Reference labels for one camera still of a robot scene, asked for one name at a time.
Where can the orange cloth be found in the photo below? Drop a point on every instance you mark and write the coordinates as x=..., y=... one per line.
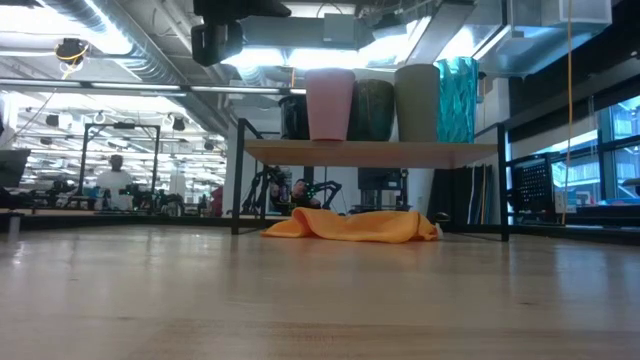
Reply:
x=360, y=227

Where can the beige tumbler cup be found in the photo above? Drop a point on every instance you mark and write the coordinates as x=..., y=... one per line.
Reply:
x=416, y=102

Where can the wooden shelf black metal legs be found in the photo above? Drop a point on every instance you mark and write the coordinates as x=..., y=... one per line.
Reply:
x=370, y=154

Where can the black metal table frame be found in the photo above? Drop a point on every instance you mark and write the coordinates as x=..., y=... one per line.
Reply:
x=125, y=222

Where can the red background object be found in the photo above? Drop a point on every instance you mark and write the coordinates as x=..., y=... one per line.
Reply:
x=217, y=200

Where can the black background robot arm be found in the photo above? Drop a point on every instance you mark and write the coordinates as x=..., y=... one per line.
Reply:
x=260, y=192
x=334, y=187

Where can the black background rig frame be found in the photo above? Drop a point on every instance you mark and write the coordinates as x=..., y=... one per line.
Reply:
x=123, y=125

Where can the person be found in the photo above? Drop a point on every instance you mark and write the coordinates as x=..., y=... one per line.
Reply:
x=300, y=190
x=115, y=182

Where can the black speckled mug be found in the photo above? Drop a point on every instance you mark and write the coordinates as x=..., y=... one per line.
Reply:
x=294, y=120

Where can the pink cup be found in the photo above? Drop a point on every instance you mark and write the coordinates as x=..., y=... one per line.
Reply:
x=330, y=105

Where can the teal patterned glass cup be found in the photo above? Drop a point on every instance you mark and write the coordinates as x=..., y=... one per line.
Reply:
x=457, y=100

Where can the black leaning panels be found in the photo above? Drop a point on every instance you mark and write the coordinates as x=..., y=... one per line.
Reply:
x=457, y=195

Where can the green blue glazed mug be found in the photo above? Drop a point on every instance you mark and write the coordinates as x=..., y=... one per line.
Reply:
x=372, y=112

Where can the grey ceiling box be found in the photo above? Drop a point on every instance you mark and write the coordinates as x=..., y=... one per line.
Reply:
x=339, y=27

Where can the white wall outlet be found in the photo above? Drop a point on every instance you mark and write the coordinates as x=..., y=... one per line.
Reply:
x=564, y=202

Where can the black perforated panel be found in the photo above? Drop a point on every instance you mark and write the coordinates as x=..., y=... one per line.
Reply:
x=534, y=182

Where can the grey short post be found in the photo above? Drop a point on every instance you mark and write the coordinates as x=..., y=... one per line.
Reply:
x=14, y=227

